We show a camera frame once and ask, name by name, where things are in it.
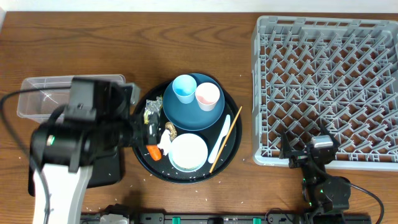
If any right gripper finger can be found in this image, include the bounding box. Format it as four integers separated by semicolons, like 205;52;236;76
279;132;292;159
318;120;334;139

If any orange carrot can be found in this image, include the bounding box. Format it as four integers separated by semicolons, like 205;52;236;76
146;145;162;161

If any white tissue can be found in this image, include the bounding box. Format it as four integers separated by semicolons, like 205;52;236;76
157;129;172;156

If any foil wrapper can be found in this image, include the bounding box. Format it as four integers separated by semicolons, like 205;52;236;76
144;96;163;124

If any brown walnut shell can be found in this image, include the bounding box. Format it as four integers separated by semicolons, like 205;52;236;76
165;121;178;141

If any light blue bowl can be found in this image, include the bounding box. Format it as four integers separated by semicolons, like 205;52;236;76
169;133;208;172

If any light blue cup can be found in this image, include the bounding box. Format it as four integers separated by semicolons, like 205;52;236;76
172;75;197;104

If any pink cup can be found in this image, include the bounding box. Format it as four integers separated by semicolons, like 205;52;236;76
195;82;220;111

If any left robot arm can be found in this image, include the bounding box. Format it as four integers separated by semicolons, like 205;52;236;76
30;77;159;223

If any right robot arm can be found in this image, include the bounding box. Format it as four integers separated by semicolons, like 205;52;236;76
279;125;351;223

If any grey dishwasher rack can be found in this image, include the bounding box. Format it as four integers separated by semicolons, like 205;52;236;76
251;16;397;171

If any black rectangular tray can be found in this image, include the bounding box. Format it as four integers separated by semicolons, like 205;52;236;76
27;147;124;197

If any round black tray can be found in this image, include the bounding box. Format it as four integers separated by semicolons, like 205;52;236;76
133;80;243;184

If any dark blue plate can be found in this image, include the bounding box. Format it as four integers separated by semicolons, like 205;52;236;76
163;73;225;131

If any white plastic knife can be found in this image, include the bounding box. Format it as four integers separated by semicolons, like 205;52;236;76
208;114;231;164

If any wooden chopstick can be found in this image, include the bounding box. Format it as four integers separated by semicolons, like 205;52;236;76
209;106;243;174

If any clear plastic bin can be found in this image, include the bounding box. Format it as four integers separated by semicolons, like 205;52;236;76
17;74;134;123

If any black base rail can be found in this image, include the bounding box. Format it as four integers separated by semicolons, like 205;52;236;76
80;212;373;224

